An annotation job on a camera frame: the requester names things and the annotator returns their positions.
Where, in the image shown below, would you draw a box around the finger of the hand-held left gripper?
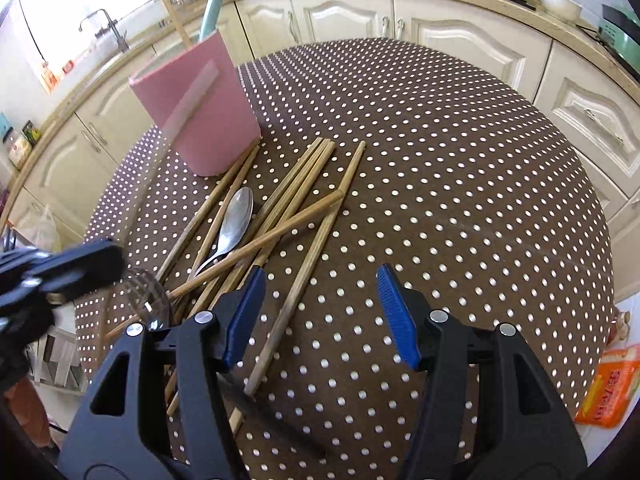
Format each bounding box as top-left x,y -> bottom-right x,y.
30,239 -> 126,305

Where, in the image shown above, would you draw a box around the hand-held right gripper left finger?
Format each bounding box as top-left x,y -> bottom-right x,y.
57,266 -> 268,480

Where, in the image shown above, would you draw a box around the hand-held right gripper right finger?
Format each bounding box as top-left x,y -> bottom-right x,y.
376,262 -> 588,480

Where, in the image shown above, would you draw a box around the metal fork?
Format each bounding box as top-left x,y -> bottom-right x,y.
121,58 -> 221,333

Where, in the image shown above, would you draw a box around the blue handled metal ladle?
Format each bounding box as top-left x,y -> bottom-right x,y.
191,186 -> 255,278

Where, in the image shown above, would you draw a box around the pile of wooden chopsticks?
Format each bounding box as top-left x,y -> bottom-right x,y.
102,137 -> 367,433

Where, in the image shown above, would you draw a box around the pink utensil holder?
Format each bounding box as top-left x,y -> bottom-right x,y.
128,28 -> 262,177

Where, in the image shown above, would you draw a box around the clear plastic bag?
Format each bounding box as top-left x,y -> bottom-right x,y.
15,205 -> 63,253

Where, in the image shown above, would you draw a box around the white slatted rack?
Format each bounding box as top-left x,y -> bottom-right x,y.
25,325 -> 88,391

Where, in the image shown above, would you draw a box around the brown polka dot tablecloth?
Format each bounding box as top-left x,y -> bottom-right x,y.
75,37 -> 615,480

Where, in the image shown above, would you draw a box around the orange packet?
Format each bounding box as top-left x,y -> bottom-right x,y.
575,344 -> 640,429

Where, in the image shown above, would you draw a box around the small brown jar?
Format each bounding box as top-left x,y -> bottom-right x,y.
607,310 -> 632,348

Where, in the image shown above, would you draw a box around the metal kitchen faucet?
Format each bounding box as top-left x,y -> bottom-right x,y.
78,8 -> 130,54

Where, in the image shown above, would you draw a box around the kitchen window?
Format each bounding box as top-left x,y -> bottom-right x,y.
15,0 -> 156,81

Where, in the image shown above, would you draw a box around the bamboo chopstick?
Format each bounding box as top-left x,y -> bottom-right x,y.
147,0 -> 193,48

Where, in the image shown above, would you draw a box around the teal spatula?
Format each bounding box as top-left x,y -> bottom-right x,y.
198,0 -> 251,43

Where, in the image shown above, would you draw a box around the cream base cabinets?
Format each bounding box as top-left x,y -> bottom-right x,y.
0,0 -> 640,311

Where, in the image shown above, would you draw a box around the green countertop appliance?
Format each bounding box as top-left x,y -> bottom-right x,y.
597,4 -> 640,68

